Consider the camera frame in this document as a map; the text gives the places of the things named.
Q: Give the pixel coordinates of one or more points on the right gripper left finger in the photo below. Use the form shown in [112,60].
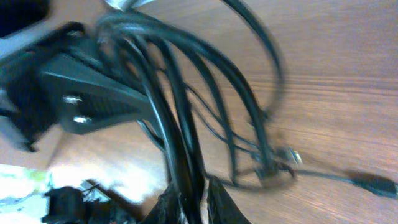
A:
[167,209]

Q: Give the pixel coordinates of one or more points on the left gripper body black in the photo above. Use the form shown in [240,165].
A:
[57,78]

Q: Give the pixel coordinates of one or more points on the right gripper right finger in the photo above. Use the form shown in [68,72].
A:
[221,207]

